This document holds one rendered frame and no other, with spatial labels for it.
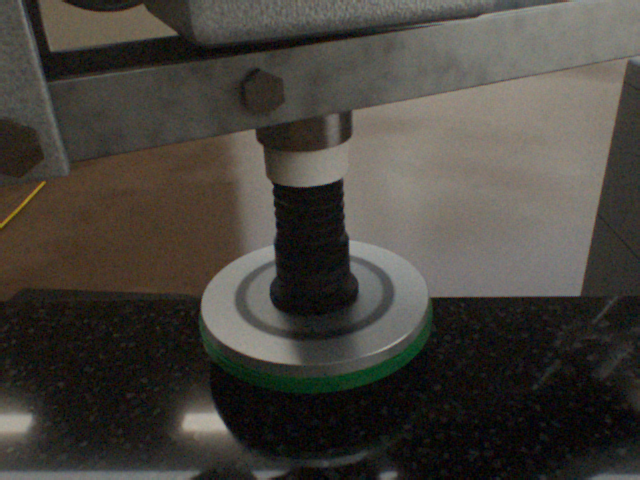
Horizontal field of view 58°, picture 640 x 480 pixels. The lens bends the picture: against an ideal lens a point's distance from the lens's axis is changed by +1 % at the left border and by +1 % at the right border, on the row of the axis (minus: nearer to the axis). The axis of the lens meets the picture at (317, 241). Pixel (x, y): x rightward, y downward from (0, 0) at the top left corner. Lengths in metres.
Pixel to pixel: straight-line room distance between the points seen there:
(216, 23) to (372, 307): 0.29
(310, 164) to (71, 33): 5.28
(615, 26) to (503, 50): 0.11
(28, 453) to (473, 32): 0.47
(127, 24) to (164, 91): 5.11
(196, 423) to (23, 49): 0.31
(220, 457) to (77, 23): 5.30
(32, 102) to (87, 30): 5.28
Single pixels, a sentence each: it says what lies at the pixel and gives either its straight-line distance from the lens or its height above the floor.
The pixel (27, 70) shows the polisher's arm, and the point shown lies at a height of 1.10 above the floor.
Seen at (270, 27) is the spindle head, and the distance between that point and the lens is 0.34.
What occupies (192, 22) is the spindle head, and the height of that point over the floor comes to 1.12.
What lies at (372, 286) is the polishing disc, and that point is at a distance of 0.55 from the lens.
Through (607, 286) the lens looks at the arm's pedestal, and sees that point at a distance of 1.76.
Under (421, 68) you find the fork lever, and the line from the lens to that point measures 0.44.
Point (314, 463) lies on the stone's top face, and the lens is 0.47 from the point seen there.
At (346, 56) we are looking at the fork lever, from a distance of 0.41.
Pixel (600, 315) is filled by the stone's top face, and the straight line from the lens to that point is 0.65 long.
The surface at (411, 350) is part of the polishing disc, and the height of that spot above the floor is 0.85.
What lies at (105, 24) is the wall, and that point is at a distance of 5.56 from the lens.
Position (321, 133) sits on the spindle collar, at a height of 1.03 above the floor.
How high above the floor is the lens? 1.16
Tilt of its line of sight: 28 degrees down
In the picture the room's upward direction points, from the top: 3 degrees counter-clockwise
